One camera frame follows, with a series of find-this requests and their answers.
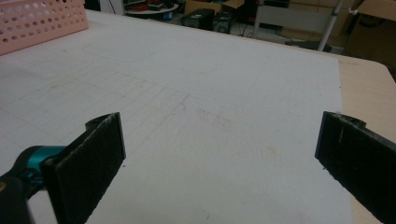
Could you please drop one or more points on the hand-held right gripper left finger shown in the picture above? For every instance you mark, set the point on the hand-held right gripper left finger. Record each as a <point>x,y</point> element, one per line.
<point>84,174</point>

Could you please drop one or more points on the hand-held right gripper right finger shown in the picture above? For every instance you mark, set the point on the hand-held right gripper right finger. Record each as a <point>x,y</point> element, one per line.
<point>358,161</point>

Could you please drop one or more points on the pink perforated plastic basket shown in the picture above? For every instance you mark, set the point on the pink perforated plastic basket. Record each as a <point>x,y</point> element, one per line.
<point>46,34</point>

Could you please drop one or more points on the white metal stand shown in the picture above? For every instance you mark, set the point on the white metal stand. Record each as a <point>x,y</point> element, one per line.
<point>330,28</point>

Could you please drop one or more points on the large cardboard box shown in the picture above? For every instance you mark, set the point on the large cardboard box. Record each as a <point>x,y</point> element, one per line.
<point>378,9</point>

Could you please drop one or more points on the white foam mat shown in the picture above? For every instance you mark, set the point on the white foam mat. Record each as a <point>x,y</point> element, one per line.
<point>218,77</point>

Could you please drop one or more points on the black computer tower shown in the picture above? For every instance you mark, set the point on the black computer tower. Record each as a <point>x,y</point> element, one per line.
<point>223,23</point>
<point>199,18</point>

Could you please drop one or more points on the small cardboard box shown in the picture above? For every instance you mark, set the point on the small cardboard box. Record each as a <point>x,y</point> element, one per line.
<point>202,5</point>

